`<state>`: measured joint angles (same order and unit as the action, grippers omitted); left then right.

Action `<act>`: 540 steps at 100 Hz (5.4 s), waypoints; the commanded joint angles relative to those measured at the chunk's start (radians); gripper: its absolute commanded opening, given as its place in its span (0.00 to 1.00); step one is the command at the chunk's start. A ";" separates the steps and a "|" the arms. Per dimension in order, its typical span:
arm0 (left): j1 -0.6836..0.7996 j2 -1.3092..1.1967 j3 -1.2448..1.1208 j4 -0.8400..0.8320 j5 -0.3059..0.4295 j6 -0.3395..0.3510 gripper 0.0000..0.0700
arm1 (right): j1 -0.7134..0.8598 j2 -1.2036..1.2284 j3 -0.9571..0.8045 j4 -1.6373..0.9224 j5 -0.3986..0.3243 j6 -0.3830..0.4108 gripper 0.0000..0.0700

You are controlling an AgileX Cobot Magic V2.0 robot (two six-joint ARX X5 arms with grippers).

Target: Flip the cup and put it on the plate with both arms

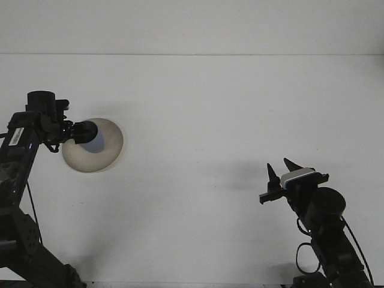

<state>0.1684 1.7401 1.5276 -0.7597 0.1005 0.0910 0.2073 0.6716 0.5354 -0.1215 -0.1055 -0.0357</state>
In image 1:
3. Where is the pale blue cup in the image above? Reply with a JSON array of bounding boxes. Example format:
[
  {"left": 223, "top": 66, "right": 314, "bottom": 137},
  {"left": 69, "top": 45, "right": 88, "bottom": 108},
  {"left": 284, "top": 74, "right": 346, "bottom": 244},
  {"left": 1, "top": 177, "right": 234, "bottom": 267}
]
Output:
[{"left": 80, "top": 119, "right": 106, "bottom": 154}]

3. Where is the pale round plate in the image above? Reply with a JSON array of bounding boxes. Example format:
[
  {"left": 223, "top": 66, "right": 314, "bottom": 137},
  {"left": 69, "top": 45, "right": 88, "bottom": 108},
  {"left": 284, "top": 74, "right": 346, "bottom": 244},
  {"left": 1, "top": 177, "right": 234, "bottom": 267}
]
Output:
[{"left": 61, "top": 117, "right": 125, "bottom": 173}]

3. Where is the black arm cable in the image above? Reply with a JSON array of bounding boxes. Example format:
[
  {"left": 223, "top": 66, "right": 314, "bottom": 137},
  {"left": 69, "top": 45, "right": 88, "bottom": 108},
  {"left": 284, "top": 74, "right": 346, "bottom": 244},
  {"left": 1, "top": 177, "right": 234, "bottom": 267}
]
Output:
[
  {"left": 25, "top": 179, "right": 43, "bottom": 245},
  {"left": 295, "top": 216, "right": 375, "bottom": 286}
]

